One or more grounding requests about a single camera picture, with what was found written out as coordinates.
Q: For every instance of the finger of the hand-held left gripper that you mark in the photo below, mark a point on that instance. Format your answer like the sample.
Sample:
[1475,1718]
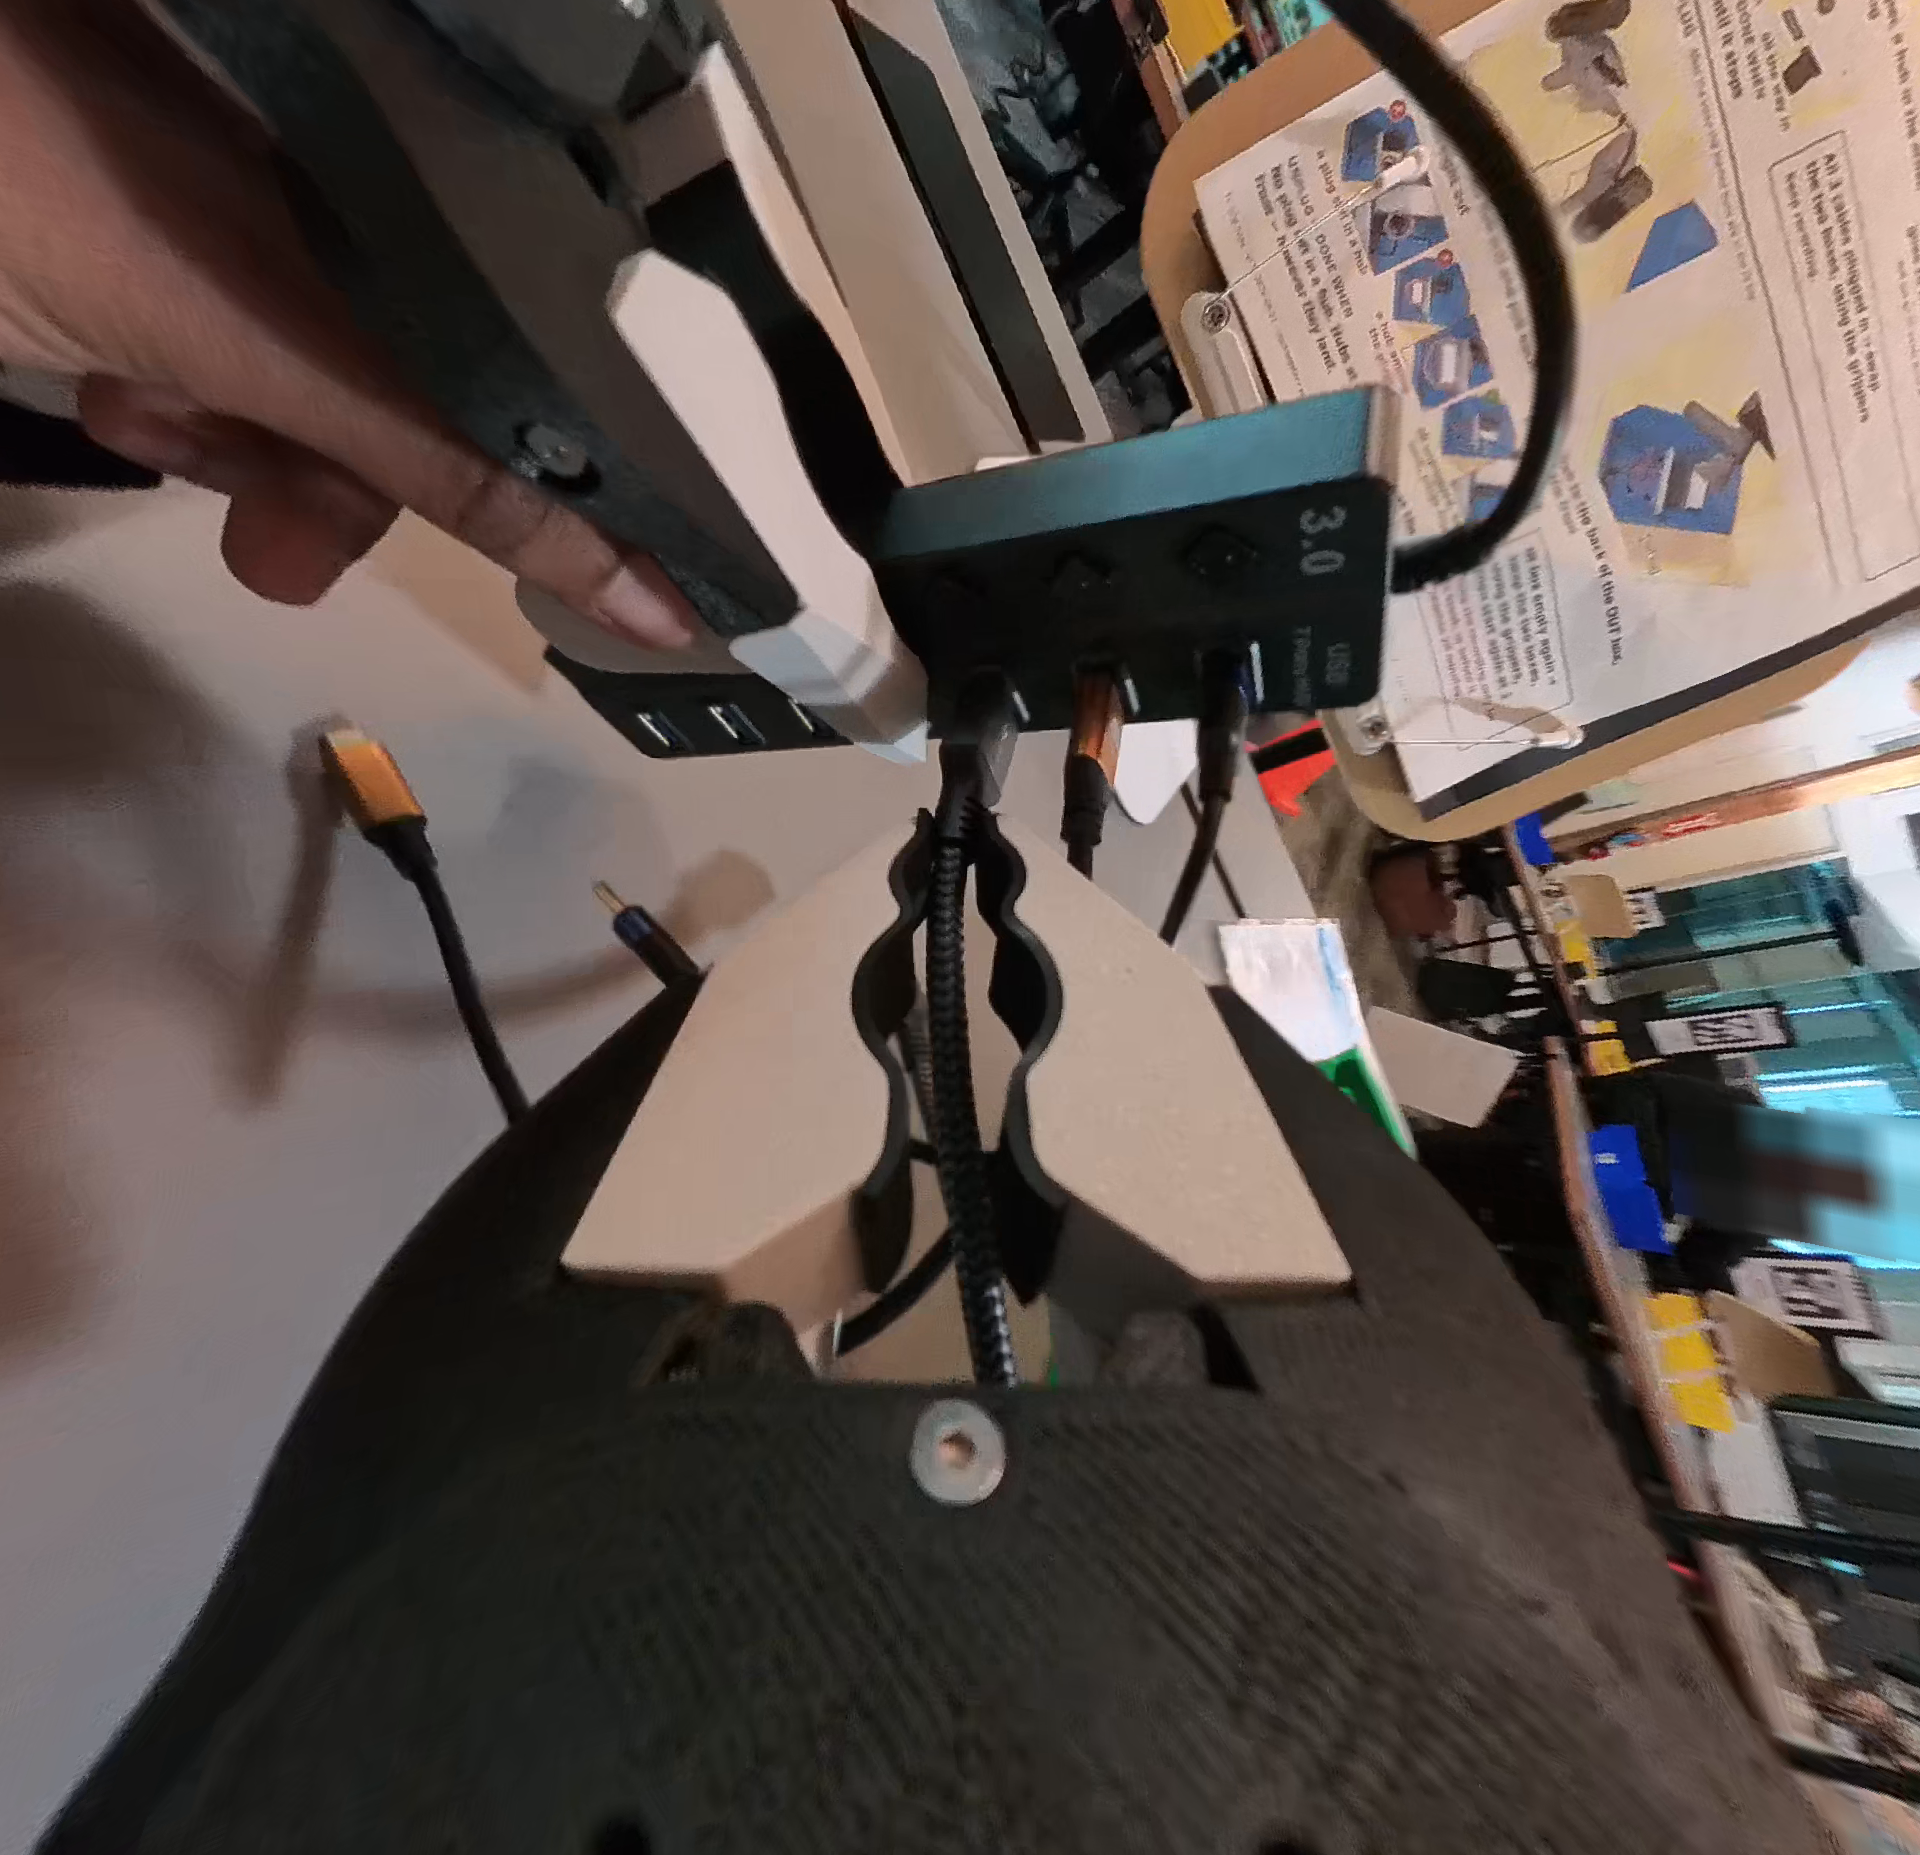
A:
[838,683]
[765,193]

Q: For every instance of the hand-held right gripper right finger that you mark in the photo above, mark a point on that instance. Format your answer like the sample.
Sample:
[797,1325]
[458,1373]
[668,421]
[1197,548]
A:
[1184,1137]

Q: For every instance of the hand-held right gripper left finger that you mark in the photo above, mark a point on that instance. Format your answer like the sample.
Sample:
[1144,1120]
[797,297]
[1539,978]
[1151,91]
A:
[737,1137]

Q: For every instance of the black USB hub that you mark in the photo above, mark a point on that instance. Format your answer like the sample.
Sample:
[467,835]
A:
[1171,536]

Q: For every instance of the grey desk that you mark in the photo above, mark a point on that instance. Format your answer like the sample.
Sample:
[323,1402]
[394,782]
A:
[151,1137]

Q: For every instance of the person's left hand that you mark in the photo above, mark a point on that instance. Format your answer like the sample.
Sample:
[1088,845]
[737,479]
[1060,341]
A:
[179,283]

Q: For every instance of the blue-bordered paper sheet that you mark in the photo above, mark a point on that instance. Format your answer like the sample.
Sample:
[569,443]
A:
[1292,988]

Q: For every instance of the orange traffic cone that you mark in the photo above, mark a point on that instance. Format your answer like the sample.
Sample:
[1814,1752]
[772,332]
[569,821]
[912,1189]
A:
[1294,773]

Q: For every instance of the document stand with instruction sheet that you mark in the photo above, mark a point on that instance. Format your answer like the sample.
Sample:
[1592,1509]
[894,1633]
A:
[1681,309]

